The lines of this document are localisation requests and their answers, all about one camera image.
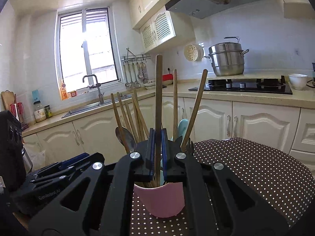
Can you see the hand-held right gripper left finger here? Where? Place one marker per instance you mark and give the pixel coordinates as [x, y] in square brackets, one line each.
[152, 152]

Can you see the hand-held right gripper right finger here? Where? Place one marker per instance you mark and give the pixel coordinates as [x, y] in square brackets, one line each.
[163, 152]

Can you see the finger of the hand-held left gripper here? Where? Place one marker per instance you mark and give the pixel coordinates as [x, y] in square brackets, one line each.
[81, 168]
[73, 161]

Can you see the dark steel fork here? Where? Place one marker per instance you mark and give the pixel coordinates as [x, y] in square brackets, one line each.
[190, 145]

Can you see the pile of wooden chopsticks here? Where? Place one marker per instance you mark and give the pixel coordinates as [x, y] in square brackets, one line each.
[140, 125]

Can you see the teal sheathed knife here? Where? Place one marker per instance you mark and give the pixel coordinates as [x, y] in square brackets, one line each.
[183, 127]

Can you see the steel spoon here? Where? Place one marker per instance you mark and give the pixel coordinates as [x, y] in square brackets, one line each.
[124, 137]

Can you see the pink cup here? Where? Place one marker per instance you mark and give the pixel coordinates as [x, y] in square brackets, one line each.
[160, 201]

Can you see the brown wooden chopstick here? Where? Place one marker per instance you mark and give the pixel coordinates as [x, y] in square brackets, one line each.
[158, 91]
[175, 103]
[196, 98]

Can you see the steel flask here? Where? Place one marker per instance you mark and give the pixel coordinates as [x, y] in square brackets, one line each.
[27, 159]

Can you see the black box appliance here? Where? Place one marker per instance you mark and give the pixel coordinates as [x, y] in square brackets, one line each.
[11, 152]

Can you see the steel sink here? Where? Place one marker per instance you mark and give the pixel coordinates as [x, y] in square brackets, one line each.
[83, 109]

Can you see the small green jar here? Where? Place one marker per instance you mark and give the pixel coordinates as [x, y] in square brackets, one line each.
[48, 113]

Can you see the large glass jar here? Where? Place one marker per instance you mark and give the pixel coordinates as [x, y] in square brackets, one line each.
[39, 113]

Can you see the small glass jar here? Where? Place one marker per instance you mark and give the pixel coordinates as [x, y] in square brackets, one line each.
[72, 94]

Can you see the stacked white bowls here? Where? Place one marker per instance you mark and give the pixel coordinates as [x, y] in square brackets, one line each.
[149, 84]

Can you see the orange bottle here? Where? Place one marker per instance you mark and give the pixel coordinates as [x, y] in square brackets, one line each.
[64, 92]

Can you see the hanging steel utensil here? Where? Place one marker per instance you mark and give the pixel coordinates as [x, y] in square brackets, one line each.
[132, 83]
[141, 75]
[137, 84]

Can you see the steel faucet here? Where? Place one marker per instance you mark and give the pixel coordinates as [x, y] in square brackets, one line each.
[99, 95]

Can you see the hanging steel ladle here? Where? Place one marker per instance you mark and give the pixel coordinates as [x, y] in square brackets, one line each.
[127, 84]

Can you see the red container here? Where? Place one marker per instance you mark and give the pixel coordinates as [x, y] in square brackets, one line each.
[167, 78]

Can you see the round polka dot table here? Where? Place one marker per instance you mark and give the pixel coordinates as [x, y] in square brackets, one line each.
[246, 172]

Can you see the wooden cutting board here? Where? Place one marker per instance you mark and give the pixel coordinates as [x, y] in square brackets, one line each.
[7, 100]

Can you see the cream base cabinets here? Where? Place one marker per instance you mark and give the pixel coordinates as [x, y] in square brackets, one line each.
[258, 120]

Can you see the round cream perforated plate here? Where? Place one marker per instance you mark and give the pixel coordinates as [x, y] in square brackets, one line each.
[192, 52]

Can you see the black gas stove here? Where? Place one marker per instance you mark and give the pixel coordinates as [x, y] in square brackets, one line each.
[246, 88]

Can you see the white framed window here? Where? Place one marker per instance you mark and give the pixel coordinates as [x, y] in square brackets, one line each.
[98, 54]

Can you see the steel steamer pot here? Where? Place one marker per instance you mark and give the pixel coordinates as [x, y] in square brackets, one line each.
[226, 61]

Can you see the small cream lattice cabinet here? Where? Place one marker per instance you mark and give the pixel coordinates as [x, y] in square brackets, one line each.
[160, 29]

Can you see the white bowl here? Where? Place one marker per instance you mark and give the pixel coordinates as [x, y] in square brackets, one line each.
[297, 82]

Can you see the steel wall utensil rack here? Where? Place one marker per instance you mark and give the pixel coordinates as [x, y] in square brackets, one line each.
[135, 57]

